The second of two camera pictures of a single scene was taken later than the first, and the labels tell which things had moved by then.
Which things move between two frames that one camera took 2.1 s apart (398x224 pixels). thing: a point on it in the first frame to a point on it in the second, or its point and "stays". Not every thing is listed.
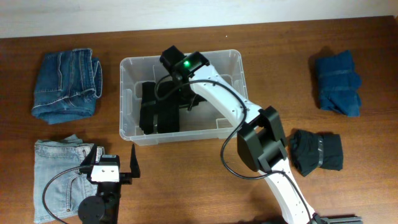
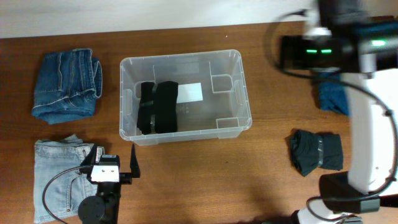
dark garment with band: [310, 151] stays
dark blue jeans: [67, 85] stays
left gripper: [127, 177] stays
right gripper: [183, 103] to [284, 61]
